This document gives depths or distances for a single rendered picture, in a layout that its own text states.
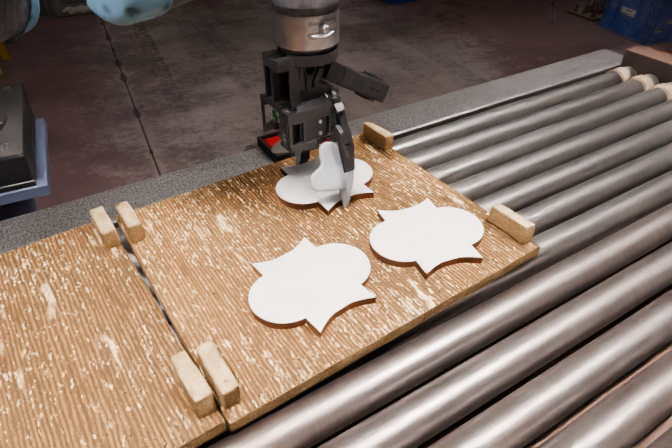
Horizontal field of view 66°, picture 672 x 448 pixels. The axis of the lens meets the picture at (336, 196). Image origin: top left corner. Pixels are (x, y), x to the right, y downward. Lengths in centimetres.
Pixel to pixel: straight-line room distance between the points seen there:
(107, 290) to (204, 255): 11
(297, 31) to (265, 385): 36
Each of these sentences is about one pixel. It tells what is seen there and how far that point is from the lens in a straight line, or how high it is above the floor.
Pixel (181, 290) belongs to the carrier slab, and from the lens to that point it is 60.
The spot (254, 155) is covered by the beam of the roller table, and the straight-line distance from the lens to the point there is 86.
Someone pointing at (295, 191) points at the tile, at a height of 95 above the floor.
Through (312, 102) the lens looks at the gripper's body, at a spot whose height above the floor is 108.
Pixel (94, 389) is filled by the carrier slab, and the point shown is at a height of 94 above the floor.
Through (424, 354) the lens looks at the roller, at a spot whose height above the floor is 92.
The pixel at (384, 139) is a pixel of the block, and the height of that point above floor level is 96.
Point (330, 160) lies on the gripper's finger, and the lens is 66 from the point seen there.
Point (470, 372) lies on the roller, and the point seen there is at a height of 92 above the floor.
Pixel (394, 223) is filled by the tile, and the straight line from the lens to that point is 65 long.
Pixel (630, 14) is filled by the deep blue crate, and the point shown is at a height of 17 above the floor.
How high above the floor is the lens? 135
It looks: 35 degrees down
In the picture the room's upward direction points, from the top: straight up
